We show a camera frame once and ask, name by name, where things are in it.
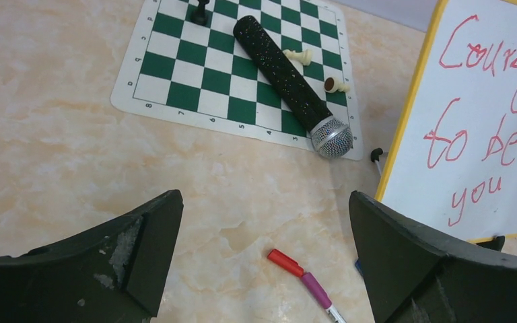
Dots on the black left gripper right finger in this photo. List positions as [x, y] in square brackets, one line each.
[414, 273]

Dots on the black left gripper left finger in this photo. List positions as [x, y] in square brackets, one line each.
[113, 272]

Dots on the yellow framed whiteboard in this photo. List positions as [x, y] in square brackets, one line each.
[452, 164]

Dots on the red marker cap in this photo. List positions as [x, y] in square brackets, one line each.
[285, 262]

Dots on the blue capped marker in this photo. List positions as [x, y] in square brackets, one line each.
[357, 264]

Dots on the purple capped marker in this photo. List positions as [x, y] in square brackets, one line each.
[320, 295]

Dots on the black glitter microphone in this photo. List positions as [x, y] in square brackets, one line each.
[331, 138]

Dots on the cream chess pawn piece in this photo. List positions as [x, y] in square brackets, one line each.
[332, 85]

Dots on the green white chess mat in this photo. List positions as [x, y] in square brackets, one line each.
[178, 71]

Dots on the cream chess queen piece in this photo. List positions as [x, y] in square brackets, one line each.
[304, 57]

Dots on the black chess piece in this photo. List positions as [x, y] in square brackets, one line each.
[199, 15]

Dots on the whiteboard wire stand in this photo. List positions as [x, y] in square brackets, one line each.
[375, 158]

